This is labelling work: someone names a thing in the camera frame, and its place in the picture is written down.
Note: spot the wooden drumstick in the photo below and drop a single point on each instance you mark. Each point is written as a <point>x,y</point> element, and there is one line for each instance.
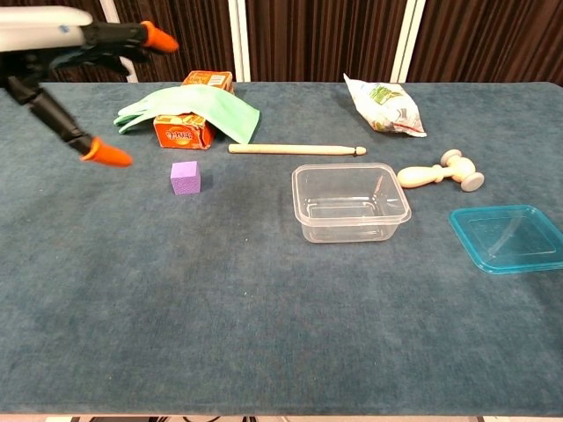
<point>299,149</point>

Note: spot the clear plastic container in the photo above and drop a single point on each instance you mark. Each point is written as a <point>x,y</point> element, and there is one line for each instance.
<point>352,215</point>

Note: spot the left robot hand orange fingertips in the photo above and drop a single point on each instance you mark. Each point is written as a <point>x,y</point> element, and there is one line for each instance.
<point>39,31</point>

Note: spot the teal table cloth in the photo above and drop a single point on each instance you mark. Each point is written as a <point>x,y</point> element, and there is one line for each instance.
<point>220,329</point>

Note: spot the purple foam cube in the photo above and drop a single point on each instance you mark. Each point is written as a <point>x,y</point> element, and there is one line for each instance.
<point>185,179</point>

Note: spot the white partition post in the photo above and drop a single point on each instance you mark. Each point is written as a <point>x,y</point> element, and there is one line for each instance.
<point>407,39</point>
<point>132,77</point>
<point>239,39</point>

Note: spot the orange carton box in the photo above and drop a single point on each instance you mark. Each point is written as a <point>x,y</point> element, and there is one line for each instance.
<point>180,134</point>

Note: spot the white snack bag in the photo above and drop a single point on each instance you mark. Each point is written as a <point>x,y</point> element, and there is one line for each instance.
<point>387,105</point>

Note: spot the green rubber glove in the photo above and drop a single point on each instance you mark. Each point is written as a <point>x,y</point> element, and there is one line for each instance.
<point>198,103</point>

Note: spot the small wooden mallet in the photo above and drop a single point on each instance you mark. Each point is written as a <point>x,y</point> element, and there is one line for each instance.
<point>422,176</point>

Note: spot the blue translucent plastic lid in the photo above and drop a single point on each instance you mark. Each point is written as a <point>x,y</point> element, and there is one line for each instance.
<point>510,242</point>

